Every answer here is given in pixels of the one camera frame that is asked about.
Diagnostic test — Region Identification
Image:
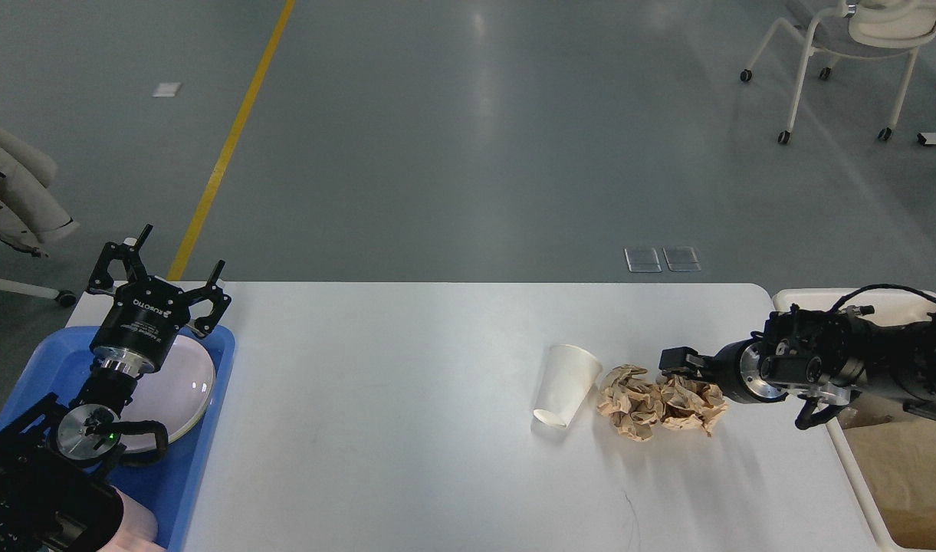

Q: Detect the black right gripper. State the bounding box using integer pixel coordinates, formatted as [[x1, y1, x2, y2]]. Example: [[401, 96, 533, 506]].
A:
[[659, 339, 789, 404]]

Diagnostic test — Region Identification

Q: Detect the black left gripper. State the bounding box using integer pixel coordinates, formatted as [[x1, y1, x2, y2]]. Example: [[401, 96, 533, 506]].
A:
[[86, 225, 232, 375]]

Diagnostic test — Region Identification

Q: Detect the brown paper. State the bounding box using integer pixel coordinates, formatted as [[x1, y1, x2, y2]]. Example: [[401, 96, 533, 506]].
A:
[[595, 364, 665, 442], [655, 375, 728, 437]]

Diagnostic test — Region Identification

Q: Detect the white paper cup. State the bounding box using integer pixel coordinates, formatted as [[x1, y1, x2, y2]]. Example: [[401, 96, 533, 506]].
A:
[[532, 343, 603, 429]]

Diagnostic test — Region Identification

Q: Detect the pink plate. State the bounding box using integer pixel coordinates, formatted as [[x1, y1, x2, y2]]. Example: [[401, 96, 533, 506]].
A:
[[122, 336, 216, 424]]

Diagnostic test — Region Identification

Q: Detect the brown paper bag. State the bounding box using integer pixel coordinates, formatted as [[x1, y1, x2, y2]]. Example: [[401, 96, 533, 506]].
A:
[[845, 417, 936, 550]]

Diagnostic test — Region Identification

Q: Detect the pink mug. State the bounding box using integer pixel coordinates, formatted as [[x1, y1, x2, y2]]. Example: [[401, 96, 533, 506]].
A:
[[103, 491, 166, 551]]

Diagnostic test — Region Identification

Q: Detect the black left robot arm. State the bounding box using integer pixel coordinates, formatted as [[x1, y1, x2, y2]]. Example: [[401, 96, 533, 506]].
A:
[[0, 225, 232, 551]]

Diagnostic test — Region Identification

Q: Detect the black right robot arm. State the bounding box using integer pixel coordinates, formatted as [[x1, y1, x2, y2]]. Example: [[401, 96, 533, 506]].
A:
[[659, 285, 936, 430]]

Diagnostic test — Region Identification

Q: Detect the floor outlet plate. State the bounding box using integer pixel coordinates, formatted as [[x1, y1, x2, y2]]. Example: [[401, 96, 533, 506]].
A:
[[624, 247, 663, 274], [662, 247, 701, 272]]

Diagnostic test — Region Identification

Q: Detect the white chair with jacket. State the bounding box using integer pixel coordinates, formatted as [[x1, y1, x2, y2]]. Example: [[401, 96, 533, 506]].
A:
[[0, 278, 77, 308]]

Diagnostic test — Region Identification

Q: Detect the light green plate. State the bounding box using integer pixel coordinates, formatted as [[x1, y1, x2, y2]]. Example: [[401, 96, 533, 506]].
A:
[[120, 413, 205, 455]]

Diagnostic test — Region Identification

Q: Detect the blue plastic tray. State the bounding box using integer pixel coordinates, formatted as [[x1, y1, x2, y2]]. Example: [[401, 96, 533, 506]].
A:
[[0, 325, 236, 551]]

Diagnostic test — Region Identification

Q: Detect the white paper on floor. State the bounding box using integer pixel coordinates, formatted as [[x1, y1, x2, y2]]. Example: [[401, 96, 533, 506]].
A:
[[152, 83, 182, 98]]

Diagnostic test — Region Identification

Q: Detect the cream plastic bin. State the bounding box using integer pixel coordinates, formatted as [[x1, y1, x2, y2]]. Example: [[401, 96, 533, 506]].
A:
[[773, 287, 936, 551]]

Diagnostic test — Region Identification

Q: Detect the white rolling chair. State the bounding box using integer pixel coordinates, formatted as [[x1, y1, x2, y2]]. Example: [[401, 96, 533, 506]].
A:
[[740, 1, 936, 146]]

